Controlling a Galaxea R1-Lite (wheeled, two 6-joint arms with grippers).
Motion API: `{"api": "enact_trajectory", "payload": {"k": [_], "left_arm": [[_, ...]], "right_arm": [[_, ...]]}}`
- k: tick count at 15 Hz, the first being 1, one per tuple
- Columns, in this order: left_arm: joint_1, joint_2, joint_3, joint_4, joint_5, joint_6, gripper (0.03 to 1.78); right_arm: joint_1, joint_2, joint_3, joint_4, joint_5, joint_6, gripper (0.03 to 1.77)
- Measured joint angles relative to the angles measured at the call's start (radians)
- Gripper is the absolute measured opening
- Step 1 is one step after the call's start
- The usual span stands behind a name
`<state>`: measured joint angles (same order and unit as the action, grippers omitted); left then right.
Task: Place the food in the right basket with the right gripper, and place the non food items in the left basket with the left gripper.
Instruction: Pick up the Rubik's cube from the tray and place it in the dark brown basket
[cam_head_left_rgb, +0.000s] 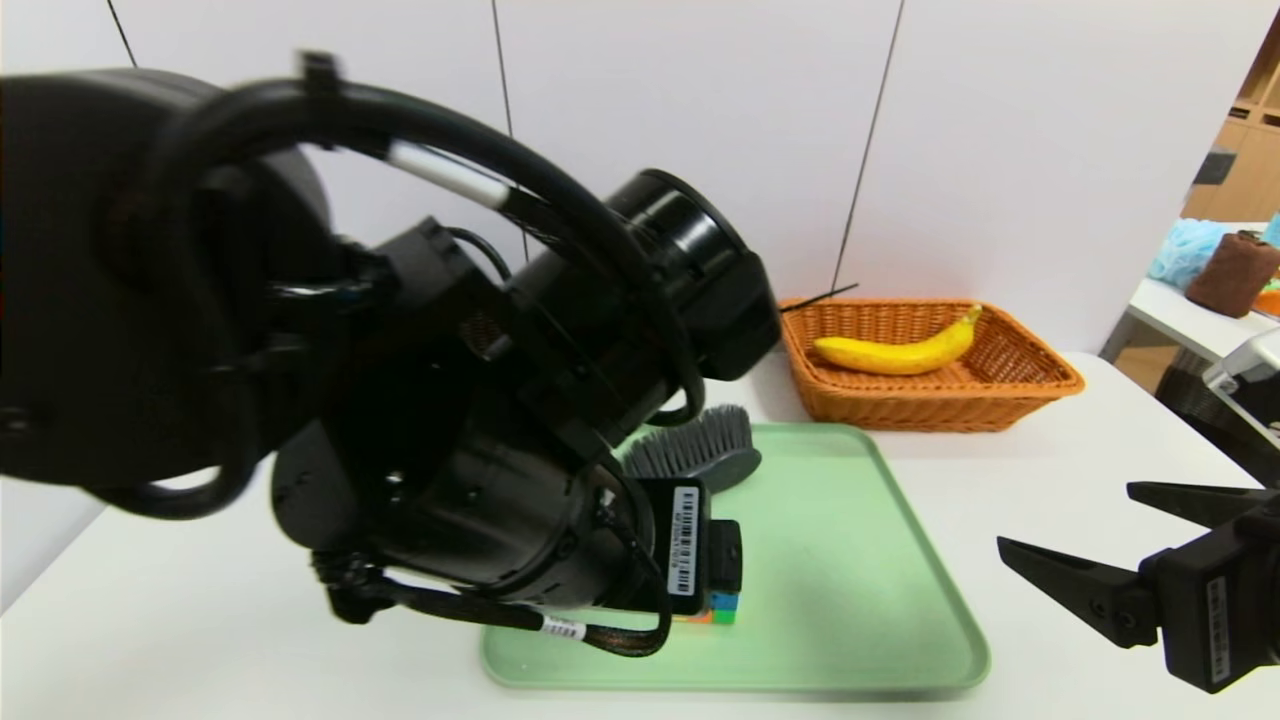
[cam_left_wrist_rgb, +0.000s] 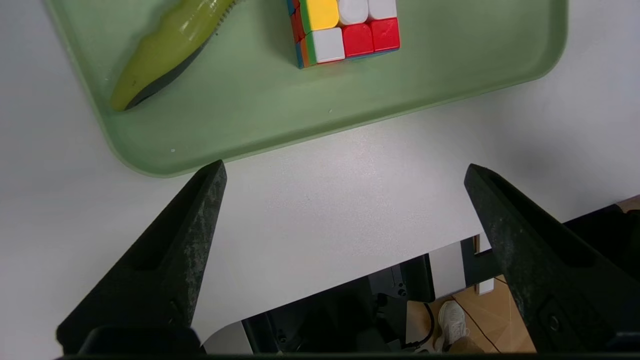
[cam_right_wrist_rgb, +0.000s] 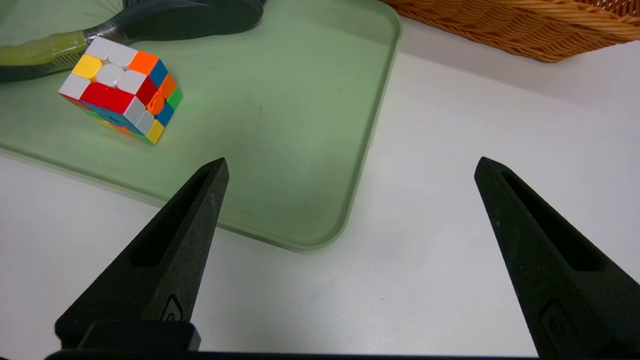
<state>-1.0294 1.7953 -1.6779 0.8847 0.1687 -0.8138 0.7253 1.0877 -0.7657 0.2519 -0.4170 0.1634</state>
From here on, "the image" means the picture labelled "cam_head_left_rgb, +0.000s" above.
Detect light wooden shelf cabinet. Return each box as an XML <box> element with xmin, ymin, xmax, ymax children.
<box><xmin>1180</xmin><ymin>20</ymin><xmax>1280</xmax><ymax>226</ymax></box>

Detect orange wicker basket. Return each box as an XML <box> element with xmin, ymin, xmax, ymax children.
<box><xmin>778</xmin><ymin>298</ymin><xmax>1085</xmax><ymax>434</ymax></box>

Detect white side table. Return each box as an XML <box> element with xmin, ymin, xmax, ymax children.
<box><xmin>1125</xmin><ymin>278</ymin><xmax>1280</xmax><ymax>366</ymax></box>

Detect grey brush with green handle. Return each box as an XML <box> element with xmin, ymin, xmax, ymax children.
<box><xmin>622</xmin><ymin>404</ymin><xmax>763</xmax><ymax>493</ymax></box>

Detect brown rolled towel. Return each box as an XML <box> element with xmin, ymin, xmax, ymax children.
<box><xmin>1184</xmin><ymin>232</ymin><xmax>1280</xmax><ymax>321</ymax></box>

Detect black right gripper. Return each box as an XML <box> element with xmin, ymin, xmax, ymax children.
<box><xmin>996</xmin><ymin>480</ymin><xmax>1280</xmax><ymax>695</ymax></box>

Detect dark woven bin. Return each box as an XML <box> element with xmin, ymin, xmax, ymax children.
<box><xmin>1158</xmin><ymin>355</ymin><xmax>1233</xmax><ymax>446</ymax></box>

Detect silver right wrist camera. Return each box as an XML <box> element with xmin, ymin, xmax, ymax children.
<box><xmin>1203</xmin><ymin>330</ymin><xmax>1280</xmax><ymax>446</ymax></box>

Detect light green plastic tray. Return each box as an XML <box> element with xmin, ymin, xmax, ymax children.
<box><xmin>478</xmin><ymin>421</ymin><xmax>991</xmax><ymax>692</ymax></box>

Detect multicoloured puzzle cube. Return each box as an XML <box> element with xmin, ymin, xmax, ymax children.
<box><xmin>672</xmin><ymin>590</ymin><xmax>742</xmax><ymax>626</ymax></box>

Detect light blue fluffy cloth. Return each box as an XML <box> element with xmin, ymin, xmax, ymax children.
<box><xmin>1146</xmin><ymin>219</ymin><xmax>1237</xmax><ymax>291</ymax></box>

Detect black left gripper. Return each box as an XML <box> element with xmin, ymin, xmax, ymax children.
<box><xmin>621</xmin><ymin>476</ymin><xmax>743</xmax><ymax>616</ymax></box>

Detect yellow banana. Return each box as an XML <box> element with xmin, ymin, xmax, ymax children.
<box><xmin>812</xmin><ymin>304</ymin><xmax>984</xmax><ymax>377</ymax></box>

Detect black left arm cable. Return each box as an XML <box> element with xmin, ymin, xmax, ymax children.
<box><xmin>150</xmin><ymin>55</ymin><xmax>706</xmax><ymax>521</ymax></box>

